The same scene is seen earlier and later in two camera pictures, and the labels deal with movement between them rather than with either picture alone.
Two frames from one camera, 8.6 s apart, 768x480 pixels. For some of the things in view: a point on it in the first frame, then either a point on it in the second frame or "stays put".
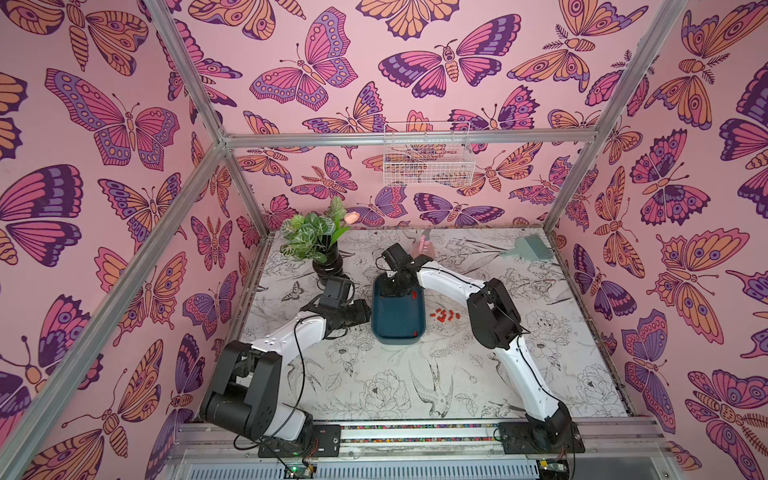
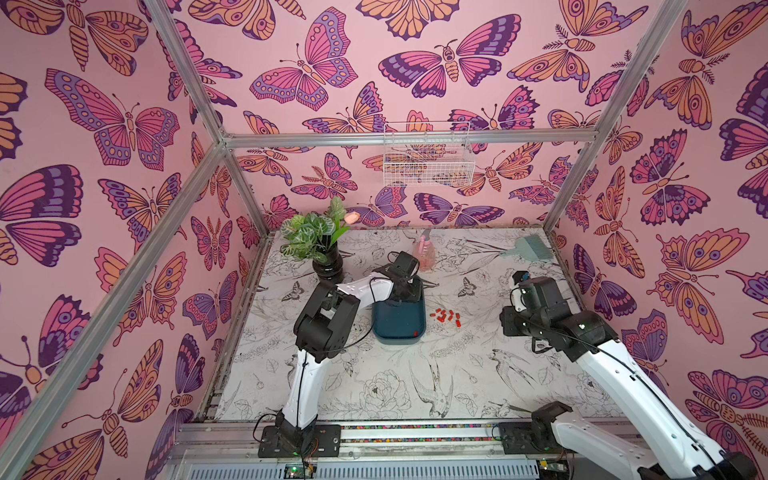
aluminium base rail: (614, 451) stays put
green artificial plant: (311, 235) stays put
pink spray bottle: (426, 247) stays put
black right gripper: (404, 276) to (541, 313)
